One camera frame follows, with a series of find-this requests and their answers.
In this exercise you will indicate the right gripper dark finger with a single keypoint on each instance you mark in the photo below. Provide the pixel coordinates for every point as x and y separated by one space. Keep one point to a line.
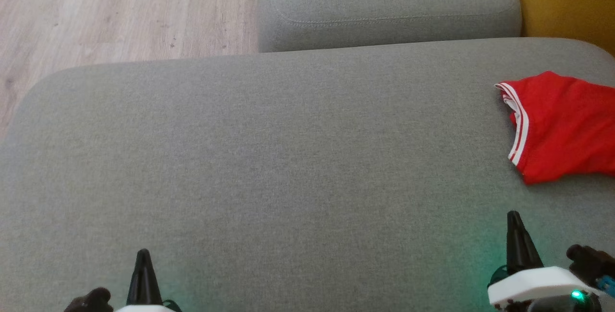
527 254
512 249

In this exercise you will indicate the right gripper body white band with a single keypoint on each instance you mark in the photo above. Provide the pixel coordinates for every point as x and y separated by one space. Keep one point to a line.
533 283

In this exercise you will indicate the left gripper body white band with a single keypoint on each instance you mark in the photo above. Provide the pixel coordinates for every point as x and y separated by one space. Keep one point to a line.
144 309

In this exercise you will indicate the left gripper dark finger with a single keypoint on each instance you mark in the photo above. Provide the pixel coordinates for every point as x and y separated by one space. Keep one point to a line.
137 288
150 288

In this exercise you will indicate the red jersey number 23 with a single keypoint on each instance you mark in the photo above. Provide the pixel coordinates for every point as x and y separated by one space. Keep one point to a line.
562 124

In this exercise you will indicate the large grey sofa seat cushion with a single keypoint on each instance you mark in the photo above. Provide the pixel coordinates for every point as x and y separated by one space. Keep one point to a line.
264 158

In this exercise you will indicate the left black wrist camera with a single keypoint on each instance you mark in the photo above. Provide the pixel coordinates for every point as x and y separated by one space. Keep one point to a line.
91 301

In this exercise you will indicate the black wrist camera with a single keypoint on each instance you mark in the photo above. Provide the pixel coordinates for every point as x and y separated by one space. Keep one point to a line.
91 301
588 261

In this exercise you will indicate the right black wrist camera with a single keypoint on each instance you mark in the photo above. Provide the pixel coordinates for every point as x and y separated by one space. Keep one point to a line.
588 261

